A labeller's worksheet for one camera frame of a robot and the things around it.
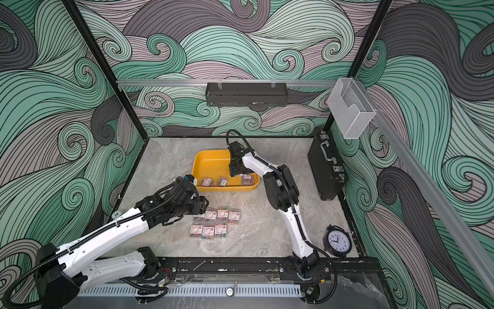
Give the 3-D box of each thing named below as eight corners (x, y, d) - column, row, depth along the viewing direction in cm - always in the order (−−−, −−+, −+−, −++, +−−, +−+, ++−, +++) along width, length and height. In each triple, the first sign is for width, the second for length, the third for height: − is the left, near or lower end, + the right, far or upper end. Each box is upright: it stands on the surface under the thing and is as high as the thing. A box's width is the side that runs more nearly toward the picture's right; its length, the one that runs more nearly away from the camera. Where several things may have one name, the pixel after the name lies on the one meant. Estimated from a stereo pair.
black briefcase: (315, 203, 94) (331, 179, 77) (303, 157, 113) (313, 130, 96) (330, 202, 94) (348, 179, 77) (315, 157, 113) (327, 130, 96)
